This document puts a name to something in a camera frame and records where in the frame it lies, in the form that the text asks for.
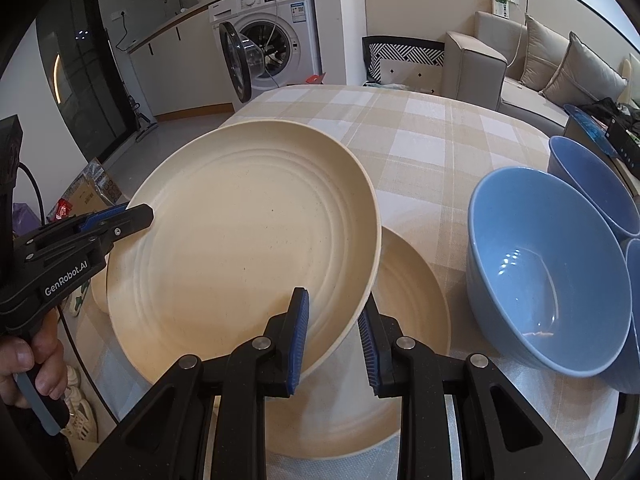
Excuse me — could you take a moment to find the cardboard box on floor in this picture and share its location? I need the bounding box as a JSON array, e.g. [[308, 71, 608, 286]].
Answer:
[[47, 158, 124, 222]]

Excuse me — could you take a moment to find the grey cushion left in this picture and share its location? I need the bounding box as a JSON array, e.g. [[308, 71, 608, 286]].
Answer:
[[521, 15, 570, 91]]

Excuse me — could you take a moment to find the black rectangular box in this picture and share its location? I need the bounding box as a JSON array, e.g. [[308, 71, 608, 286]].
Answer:
[[605, 118, 640, 165]]

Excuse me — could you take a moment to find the black kitchen faucet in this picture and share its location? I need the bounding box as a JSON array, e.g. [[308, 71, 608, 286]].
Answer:
[[164, 0, 184, 15]]

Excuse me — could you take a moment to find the person's left hand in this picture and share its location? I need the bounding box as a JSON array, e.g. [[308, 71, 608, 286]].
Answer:
[[0, 310, 67, 408]]

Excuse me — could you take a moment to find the grey cushion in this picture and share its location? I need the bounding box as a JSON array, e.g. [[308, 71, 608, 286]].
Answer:
[[521, 15, 570, 91], [540, 32, 628, 107]]

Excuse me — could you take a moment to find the blue bowl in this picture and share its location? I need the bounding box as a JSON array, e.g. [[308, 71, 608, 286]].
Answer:
[[596, 237, 640, 395], [548, 136, 639, 242], [466, 167, 632, 378]]

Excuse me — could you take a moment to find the grey sofa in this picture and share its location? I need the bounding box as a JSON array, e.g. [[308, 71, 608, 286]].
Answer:
[[441, 8, 637, 137]]

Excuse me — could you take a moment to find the checked beige tablecloth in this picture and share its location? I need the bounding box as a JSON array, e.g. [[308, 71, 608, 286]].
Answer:
[[74, 84, 622, 480]]

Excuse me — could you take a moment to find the blue bowl back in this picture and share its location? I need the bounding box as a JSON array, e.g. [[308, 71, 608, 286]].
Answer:
[[548, 136, 639, 242]]

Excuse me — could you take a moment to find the white washing machine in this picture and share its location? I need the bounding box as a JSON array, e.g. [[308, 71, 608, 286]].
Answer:
[[208, 0, 323, 110]]

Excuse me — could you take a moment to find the black patterned chair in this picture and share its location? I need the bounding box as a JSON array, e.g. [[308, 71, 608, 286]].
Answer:
[[362, 35, 445, 94]]

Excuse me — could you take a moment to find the large beige plate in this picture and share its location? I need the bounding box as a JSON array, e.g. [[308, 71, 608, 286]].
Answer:
[[106, 119, 382, 382]]

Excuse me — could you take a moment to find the grey cushion right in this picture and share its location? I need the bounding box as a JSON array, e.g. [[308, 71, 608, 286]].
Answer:
[[540, 32, 628, 107]]

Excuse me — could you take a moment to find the black clothes pile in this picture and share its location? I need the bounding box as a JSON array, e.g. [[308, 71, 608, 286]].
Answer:
[[578, 98, 639, 130]]

